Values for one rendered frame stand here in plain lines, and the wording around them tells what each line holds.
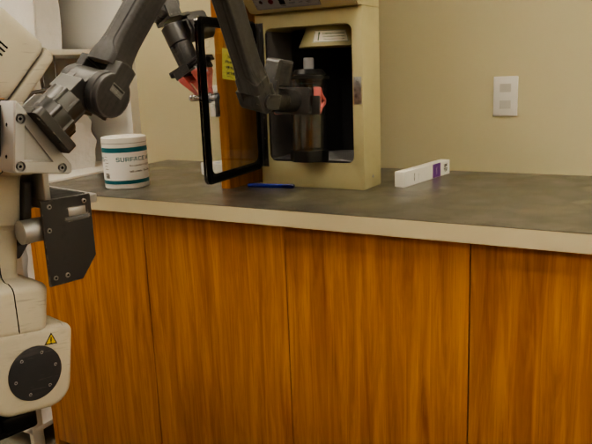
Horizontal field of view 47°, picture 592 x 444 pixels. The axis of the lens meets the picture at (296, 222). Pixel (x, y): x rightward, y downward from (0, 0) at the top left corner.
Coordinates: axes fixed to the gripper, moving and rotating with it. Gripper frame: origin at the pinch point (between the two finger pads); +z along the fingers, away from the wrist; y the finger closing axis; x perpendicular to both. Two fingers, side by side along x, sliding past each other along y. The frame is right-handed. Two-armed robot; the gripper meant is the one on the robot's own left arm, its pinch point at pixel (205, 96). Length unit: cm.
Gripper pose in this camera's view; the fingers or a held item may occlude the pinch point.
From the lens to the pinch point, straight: 177.8
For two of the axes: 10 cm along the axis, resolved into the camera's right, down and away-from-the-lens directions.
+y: -8.1, 3.7, 4.6
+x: -4.0, 2.3, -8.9
